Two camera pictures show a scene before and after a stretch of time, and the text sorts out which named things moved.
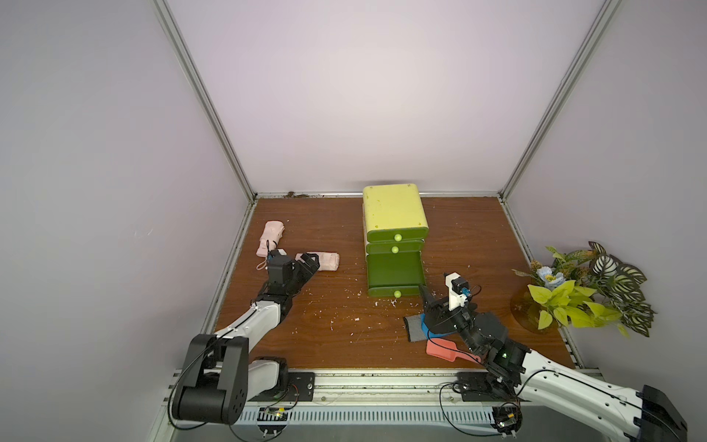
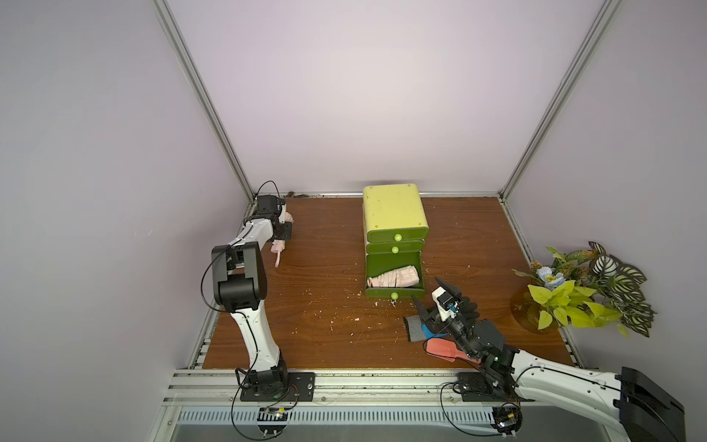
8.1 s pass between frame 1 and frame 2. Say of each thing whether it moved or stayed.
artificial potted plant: stayed
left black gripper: moved
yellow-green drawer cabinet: stayed
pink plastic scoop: stayed
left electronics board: stayed
